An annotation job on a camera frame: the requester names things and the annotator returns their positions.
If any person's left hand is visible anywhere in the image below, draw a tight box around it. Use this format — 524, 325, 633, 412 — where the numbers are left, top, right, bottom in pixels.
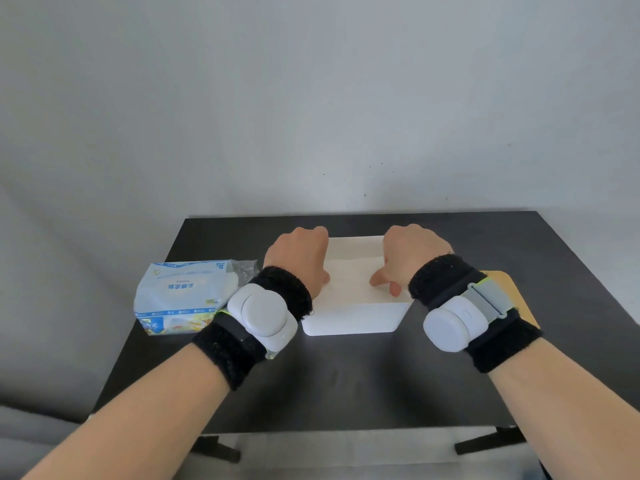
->
263, 226, 331, 300

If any black table foot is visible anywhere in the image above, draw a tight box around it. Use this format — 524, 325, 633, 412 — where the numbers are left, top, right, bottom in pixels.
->
190, 435, 242, 464
454, 426, 527, 456

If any black right wristband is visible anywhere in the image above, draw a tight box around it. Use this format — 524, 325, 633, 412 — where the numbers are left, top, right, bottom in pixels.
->
408, 254, 544, 374

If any light wooden board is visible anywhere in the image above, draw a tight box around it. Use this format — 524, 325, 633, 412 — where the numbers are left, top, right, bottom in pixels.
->
482, 271, 541, 329

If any white wrist tracker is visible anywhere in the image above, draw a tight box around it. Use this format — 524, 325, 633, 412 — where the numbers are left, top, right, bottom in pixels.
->
423, 277, 517, 353
216, 284, 299, 359

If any light blue plastic bag packet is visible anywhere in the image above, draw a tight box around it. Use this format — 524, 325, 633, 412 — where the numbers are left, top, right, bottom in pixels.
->
133, 260, 260, 336

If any person's left forearm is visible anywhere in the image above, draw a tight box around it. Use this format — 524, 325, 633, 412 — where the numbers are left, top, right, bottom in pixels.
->
22, 341, 231, 480

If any black wristband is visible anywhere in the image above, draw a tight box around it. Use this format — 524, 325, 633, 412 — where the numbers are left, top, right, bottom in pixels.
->
408, 254, 544, 374
191, 266, 314, 391

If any white right wrist tracker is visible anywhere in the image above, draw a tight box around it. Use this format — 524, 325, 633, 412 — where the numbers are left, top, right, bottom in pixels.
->
423, 277, 517, 353

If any person's right hand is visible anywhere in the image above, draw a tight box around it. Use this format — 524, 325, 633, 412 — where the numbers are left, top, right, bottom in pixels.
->
369, 224, 455, 298

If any white left wrist tracker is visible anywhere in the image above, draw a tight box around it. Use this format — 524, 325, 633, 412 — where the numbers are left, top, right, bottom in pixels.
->
216, 284, 299, 359

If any black left wristband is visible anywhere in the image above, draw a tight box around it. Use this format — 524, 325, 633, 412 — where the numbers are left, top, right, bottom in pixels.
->
191, 266, 314, 391

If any person's right forearm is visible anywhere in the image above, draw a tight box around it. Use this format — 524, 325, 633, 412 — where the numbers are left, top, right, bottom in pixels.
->
487, 337, 640, 480

